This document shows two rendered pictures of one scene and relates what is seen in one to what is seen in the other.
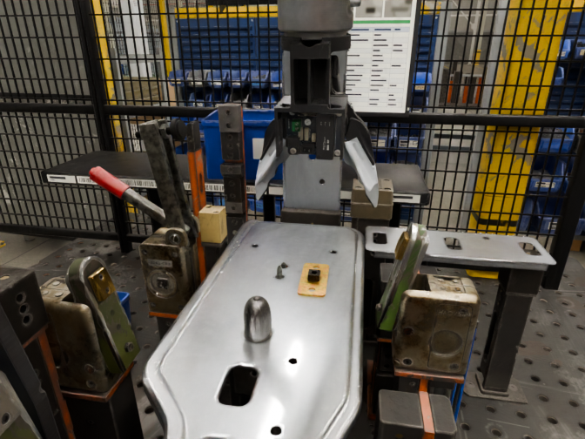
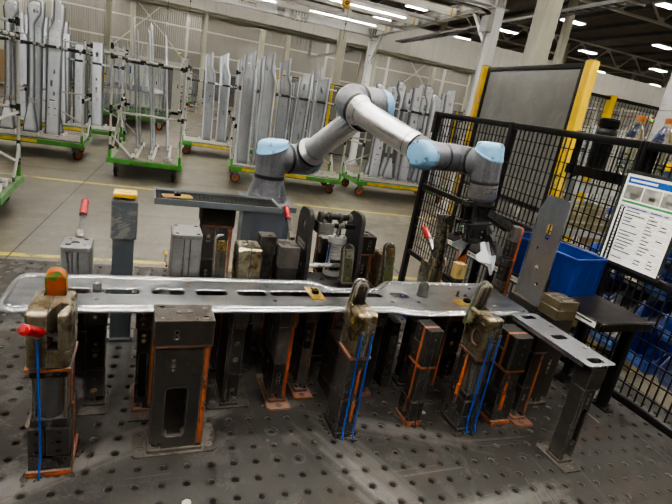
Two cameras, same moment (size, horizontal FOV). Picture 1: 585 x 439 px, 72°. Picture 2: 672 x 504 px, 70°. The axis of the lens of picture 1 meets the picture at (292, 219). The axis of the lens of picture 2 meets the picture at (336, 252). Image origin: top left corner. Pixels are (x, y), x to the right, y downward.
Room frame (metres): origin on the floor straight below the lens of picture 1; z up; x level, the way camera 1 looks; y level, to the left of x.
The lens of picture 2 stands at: (-0.58, -0.94, 1.49)
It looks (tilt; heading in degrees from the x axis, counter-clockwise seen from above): 17 degrees down; 57
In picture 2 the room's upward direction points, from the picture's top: 10 degrees clockwise
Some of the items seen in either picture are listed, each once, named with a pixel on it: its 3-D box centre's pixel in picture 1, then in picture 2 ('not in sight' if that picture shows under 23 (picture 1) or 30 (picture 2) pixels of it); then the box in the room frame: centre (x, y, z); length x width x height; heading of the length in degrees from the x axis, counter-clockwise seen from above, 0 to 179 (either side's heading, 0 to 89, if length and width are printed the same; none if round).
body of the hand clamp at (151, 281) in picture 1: (180, 334); (421, 309); (0.53, 0.18, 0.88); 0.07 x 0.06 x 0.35; 80
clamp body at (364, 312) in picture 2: not in sight; (350, 369); (0.07, -0.09, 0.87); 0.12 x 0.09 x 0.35; 80
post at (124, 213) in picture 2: not in sight; (122, 270); (-0.38, 0.51, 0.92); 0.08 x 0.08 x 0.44; 80
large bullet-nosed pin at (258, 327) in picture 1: (257, 320); (423, 290); (0.38, 0.04, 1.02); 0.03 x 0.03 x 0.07
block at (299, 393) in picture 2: not in sight; (304, 342); (0.04, 0.11, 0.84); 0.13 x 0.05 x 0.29; 80
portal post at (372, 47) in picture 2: not in sight; (365, 103); (6.59, 10.02, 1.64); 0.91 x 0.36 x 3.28; 76
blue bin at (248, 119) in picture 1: (275, 143); (549, 261); (0.95, 0.04, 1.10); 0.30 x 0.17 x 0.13; 88
